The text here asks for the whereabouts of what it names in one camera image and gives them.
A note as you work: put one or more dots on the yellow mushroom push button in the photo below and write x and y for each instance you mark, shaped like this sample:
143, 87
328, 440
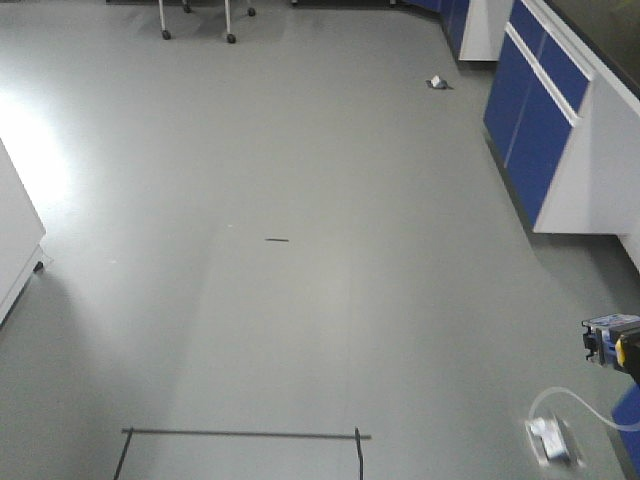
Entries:
601, 335

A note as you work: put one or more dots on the crumpled paper scrap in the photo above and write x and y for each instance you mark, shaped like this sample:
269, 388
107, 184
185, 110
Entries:
437, 83

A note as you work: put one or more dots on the blue lab cabinet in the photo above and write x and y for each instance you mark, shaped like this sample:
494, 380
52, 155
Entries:
563, 109

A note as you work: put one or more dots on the rolling chair legs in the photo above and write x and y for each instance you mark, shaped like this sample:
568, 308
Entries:
220, 23

